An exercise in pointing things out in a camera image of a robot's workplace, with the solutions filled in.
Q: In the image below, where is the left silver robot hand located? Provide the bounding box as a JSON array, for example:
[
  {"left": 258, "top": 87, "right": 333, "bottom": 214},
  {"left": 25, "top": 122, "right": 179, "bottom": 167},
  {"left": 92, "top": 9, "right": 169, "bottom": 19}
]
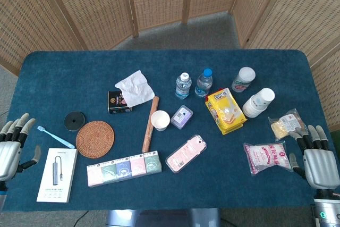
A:
[{"left": 0, "top": 113, "right": 42, "bottom": 183}]

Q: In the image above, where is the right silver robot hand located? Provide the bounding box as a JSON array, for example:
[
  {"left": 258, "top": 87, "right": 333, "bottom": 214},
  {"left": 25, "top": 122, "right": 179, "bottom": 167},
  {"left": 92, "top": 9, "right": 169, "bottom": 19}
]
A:
[{"left": 288, "top": 124, "right": 336, "bottom": 191}]

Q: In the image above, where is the white paper cup leaf print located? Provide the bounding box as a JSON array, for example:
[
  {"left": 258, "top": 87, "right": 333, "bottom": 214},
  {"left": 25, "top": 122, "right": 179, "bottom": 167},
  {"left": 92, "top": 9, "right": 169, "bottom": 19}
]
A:
[{"left": 150, "top": 110, "right": 171, "bottom": 132}]

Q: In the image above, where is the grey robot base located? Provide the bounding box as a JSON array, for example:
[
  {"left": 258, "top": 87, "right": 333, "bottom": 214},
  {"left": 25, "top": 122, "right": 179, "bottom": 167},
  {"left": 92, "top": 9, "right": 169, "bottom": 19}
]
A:
[{"left": 105, "top": 207, "right": 222, "bottom": 227}]

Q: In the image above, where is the round woven rattan coaster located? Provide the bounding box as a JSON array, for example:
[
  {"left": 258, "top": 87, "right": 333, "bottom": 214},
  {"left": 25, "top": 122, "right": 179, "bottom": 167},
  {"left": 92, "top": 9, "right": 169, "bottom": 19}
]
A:
[{"left": 75, "top": 120, "right": 116, "bottom": 159}]

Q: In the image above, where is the light blue toothbrush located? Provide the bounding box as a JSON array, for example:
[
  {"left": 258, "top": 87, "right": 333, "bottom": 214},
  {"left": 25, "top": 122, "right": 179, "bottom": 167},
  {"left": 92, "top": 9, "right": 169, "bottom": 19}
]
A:
[{"left": 37, "top": 125, "right": 76, "bottom": 149}]

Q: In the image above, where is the white USB hub box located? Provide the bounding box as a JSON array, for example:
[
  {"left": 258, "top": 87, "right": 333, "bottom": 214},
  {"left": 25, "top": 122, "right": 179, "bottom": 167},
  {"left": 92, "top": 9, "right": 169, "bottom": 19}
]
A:
[{"left": 36, "top": 147, "right": 79, "bottom": 204}]

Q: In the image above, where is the clear snack packet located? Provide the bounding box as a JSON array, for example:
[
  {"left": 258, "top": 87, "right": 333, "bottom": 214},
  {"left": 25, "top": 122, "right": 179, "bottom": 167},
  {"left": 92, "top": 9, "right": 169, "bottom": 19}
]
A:
[{"left": 267, "top": 108, "right": 309, "bottom": 141}]

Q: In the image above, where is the white bag pink print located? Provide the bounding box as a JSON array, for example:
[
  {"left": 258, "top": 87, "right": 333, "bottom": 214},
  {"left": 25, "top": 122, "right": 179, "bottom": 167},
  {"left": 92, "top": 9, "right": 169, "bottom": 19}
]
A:
[{"left": 243, "top": 141, "right": 293, "bottom": 176}]

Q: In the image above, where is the black round disc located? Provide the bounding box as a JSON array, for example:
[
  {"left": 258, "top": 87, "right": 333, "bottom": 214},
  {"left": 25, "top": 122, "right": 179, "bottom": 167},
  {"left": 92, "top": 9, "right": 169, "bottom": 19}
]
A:
[{"left": 63, "top": 111, "right": 87, "bottom": 132}]

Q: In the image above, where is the stack of paper cups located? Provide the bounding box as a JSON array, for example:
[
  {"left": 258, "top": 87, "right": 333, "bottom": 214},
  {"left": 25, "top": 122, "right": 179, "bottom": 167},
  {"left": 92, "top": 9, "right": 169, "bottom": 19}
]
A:
[{"left": 242, "top": 87, "right": 276, "bottom": 119}]

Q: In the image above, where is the yellow cracker package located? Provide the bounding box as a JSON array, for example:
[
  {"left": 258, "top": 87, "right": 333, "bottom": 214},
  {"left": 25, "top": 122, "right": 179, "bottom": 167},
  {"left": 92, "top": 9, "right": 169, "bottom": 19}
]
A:
[{"left": 204, "top": 87, "right": 248, "bottom": 136}]

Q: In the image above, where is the white lidded canister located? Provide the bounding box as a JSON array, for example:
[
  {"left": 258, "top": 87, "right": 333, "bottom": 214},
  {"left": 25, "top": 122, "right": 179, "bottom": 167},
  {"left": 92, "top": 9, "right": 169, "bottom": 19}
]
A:
[{"left": 231, "top": 66, "right": 257, "bottom": 93}]

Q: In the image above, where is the row of tissue packs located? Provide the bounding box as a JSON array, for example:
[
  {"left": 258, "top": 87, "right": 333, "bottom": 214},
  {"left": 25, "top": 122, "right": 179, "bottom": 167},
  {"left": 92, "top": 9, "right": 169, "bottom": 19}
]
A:
[{"left": 86, "top": 150, "right": 163, "bottom": 188}]

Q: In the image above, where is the black tin box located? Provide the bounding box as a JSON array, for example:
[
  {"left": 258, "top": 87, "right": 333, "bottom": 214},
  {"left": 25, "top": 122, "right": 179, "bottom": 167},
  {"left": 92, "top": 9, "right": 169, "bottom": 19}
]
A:
[{"left": 107, "top": 90, "right": 133, "bottom": 114}]

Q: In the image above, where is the pink blister package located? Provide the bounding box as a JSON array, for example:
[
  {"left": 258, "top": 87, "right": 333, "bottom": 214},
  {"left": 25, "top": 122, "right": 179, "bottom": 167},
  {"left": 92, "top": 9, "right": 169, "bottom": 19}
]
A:
[{"left": 165, "top": 134, "right": 208, "bottom": 174}]

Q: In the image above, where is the blue cap water bottle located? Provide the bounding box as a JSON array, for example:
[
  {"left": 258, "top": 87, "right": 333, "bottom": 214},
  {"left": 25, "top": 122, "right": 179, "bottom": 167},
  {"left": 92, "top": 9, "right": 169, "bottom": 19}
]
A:
[{"left": 194, "top": 68, "right": 214, "bottom": 98}]

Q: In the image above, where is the crumpled white tissue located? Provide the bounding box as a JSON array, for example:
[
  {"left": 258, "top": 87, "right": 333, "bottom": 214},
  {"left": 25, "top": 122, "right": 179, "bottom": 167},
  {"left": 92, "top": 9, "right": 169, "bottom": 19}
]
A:
[{"left": 114, "top": 70, "right": 156, "bottom": 108}]

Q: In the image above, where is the brown wooden rolling pin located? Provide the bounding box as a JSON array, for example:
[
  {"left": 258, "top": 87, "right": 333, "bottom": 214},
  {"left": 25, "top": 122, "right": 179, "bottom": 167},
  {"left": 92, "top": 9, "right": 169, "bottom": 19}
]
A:
[{"left": 141, "top": 96, "right": 160, "bottom": 154}]

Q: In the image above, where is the purple plastic soap box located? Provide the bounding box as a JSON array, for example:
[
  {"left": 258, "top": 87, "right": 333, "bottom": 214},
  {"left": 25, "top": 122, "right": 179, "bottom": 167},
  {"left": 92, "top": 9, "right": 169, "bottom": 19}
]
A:
[{"left": 170, "top": 105, "right": 194, "bottom": 130}]

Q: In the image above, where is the blue table mat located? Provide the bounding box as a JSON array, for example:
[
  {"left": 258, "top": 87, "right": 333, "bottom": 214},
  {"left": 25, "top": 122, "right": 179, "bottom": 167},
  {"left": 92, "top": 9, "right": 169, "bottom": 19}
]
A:
[{"left": 1, "top": 48, "right": 336, "bottom": 212}]

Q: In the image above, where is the white cap water bottle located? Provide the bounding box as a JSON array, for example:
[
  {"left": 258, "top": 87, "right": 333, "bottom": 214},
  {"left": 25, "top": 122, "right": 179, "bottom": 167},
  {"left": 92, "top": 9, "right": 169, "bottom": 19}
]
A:
[{"left": 175, "top": 72, "right": 193, "bottom": 100}]

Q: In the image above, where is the woven folding screen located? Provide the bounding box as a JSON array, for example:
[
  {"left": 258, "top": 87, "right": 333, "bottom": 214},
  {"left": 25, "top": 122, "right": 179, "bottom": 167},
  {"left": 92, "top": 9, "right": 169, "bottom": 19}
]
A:
[{"left": 0, "top": 0, "right": 340, "bottom": 132}]

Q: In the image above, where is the black cable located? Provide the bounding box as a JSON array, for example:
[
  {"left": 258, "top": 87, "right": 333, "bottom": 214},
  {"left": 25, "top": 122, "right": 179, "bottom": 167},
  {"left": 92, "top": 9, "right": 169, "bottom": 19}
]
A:
[{"left": 72, "top": 210, "right": 90, "bottom": 227}]

